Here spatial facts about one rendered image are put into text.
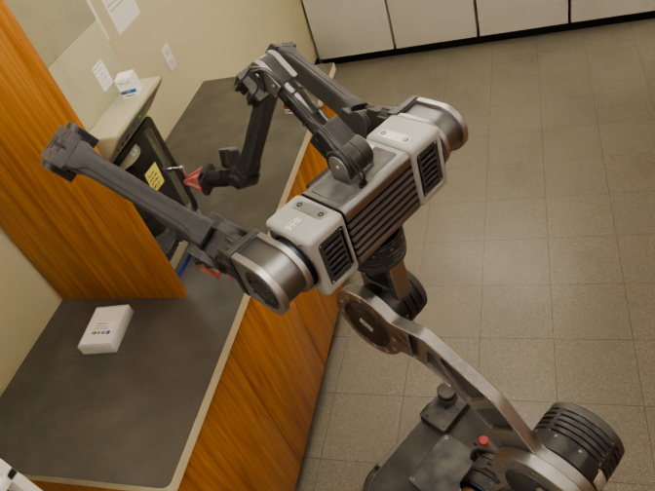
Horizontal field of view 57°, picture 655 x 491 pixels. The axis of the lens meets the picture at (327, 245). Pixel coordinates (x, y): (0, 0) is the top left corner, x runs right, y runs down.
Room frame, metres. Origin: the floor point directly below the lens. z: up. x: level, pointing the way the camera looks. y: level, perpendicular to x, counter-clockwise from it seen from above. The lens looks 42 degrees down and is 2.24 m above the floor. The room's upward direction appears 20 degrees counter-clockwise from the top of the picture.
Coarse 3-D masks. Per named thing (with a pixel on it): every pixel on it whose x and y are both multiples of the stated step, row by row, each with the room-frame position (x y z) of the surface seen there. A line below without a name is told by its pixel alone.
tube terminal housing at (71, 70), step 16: (96, 32) 1.84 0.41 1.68; (80, 48) 1.76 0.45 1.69; (96, 48) 1.81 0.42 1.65; (64, 64) 1.68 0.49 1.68; (80, 64) 1.72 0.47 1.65; (112, 64) 1.83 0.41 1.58; (64, 80) 1.65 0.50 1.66; (80, 80) 1.70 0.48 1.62; (96, 80) 1.75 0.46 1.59; (80, 96) 1.66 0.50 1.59; (96, 96) 1.72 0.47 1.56; (112, 96) 1.77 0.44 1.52; (80, 112) 1.64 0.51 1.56; (96, 112) 1.69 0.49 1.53; (176, 256) 1.66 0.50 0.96
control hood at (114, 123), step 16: (144, 80) 1.83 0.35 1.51; (160, 80) 1.81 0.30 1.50; (144, 96) 1.71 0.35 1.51; (112, 112) 1.69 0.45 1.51; (128, 112) 1.65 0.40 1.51; (144, 112) 1.78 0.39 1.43; (96, 128) 1.63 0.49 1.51; (112, 128) 1.59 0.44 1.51; (128, 128) 1.61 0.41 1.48; (96, 144) 1.56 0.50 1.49; (112, 144) 1.54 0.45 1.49; (112, 160) 1.60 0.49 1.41
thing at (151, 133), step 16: (144, 128) 1.81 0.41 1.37; (128, 144) 1.71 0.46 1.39; (144, 144) 1.77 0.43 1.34; (160, 144) 1.83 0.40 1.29; (128, 160) 1.68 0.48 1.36; (144, 160) 1.74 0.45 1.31; (160, 160) 1.80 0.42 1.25; (144, 176) 1.70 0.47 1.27; (176, 176) 1.83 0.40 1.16; (160, 192) 1.72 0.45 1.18; (176, 192) 1.79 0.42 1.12; (192, 208) 1.82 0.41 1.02; (160, 224) 1.65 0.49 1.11; (160, 240) 1.62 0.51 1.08; (176, 240) 1.68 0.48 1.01
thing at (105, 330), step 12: (96, 312) 1.51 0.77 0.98; (108, 312) 1.49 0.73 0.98; (120, 312) 1.47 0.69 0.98; (132, 312) 1.48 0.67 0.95; (96, 324) 1.45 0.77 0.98; (108, 324) 1.43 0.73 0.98; (120, 324) 1.41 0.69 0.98; (84, 336) 1.42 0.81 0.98; (96, 336) 1.40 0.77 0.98; (108, 336) 1.38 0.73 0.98; (120, 336) 1.39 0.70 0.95; (84, 348) 1.37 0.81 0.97; (96, 348) 1.36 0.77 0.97; (108, 348) 1.35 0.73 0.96
